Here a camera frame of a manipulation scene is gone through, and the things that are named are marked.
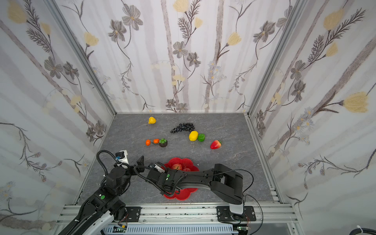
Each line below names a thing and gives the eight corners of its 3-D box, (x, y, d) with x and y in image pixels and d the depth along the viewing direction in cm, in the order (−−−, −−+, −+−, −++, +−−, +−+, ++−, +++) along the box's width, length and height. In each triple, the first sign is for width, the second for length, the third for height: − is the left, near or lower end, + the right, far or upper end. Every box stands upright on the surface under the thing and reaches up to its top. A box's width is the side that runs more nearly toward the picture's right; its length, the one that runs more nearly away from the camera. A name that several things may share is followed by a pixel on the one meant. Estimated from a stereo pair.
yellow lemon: (189, 141, 105) (189, 138, 102) (189, 133, 110) (189, 130, 107) (198, 141, 105) (198, 138, 103) (197, 133, 110) (198, 130, 107)
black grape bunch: (171, 132, 111) (170, 128, 107) (172, 127, 114) (171, 123, 111) (194, 133, 111) (194, 129, 107) (194, 127, 114) (194, 123, 111)
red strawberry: (210, 149, 102) (211, 146, 98) (209, 143, 105) (210, 139, 101) (221, 149, 102) (222, 146, 98) (220, 143, 105) (221, 139, 101)
